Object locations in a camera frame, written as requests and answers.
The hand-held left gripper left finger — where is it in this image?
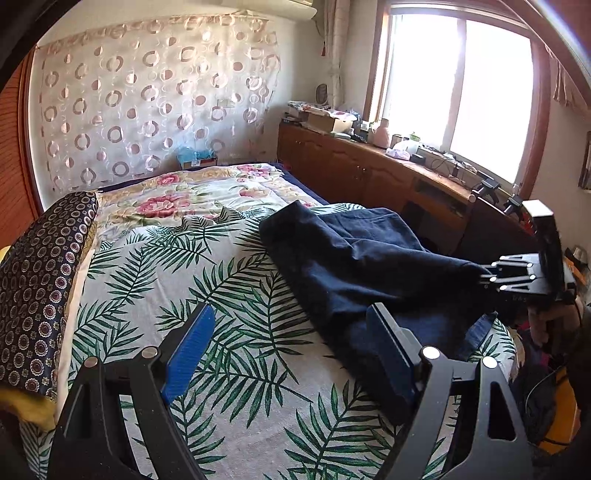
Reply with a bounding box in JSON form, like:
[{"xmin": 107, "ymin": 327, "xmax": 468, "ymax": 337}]
[{"xmin": 46, "ymin": 302, "xmax": 218, "ymax": 480}]

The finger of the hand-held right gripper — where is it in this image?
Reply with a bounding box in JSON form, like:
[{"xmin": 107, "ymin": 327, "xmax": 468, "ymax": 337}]
[
  {"xmin": 480, "ymin": 253, "xmax": 542, "ymax": 278},
  {"xmin": 478, "ymin": 276, "xmax": 551, "ymax": 297}
]

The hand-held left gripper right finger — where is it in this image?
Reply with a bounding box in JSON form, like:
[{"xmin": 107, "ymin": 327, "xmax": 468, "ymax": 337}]
[{"xmin": 367, "ymin": 302, "xmax": 541, "ymax": 480}]

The navy T-shirt with orange print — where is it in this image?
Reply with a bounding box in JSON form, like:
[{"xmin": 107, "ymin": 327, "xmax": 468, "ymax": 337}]
[{"xmin": 259, "ymin": 202, "xmax": 497, "ymax": 425}]

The person's right hand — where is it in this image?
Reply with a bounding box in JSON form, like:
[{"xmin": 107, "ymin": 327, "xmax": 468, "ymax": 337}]
[{"xmin": 529, "ymin": 305, "xmax": 580, "ymax": 343}]

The leaf-print bed sheet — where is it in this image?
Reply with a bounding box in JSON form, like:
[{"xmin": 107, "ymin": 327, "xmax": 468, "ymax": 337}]
[{"xmin": 18, "ymin": 203, "xmax": 518, "ymax": 480}]

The floral blanket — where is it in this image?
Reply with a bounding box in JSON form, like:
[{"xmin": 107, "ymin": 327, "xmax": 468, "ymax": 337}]
[{"xmin": 95, "ymin": 162, "xmax": 324, "ymax": 250}]

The dark patterned pillow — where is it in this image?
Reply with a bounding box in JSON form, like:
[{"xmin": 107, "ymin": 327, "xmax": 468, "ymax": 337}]
[{"xmin": 0, "ymin": 190, "xmax": 100, "ymax": 398}]

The yellow cloth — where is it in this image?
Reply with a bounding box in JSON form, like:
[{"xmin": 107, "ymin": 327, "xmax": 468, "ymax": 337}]
[{"xmin": 0, "ymin": 383, "xmax": 58, "ymax": 431}]

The window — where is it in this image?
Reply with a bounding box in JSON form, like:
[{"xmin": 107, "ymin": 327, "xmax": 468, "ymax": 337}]
[{"xmin": 365, "ymin": 0, "xmax": 552, "ymax": 185}]

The long wooden cabinet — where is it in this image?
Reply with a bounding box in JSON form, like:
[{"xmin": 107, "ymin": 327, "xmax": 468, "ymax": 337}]
[{"xmin": 277, "ymin": 120, "xmax": 546, "ymax": 268}]

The blue tissue box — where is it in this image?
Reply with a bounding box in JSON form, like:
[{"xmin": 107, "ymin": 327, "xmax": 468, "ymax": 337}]
[{"xmin": 178, "ymin": 147, "xmax": 219, "ymax": 171}]

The cardboard box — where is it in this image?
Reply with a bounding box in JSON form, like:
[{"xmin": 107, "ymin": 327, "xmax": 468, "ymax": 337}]
[{"xmin": 307, "ymin": 112, "xmax": 354, "ymax": 134}]

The wooden wardrobe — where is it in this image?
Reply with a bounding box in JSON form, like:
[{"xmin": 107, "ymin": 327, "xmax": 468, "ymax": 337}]
[{"xmin": 0, "ymin": 60, "xmax": 44, "ymax": 250}]

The circle-pattern sheer curtain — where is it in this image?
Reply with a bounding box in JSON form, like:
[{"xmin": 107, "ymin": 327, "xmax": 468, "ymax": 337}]
[{"xmin": 34, "ymin": 14, "xmax": 282, "ymax": 195}]

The beige window curtain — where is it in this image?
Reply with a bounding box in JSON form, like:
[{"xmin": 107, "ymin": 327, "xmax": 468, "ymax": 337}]
[{"xmin": 318, "ymin": 0, "xmax": 352, "ymax": 108}]

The white air conditioner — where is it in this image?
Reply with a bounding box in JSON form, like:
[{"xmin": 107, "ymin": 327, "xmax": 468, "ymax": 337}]
[{"xmin": 203, "ymin": 0, "xmax": 319, "ymax": 21}]

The black clamp mount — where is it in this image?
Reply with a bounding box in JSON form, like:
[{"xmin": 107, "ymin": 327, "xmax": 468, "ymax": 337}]
[{"xmin": 470, "ymin": 179, "xmax": 525, "ymax": 216}]

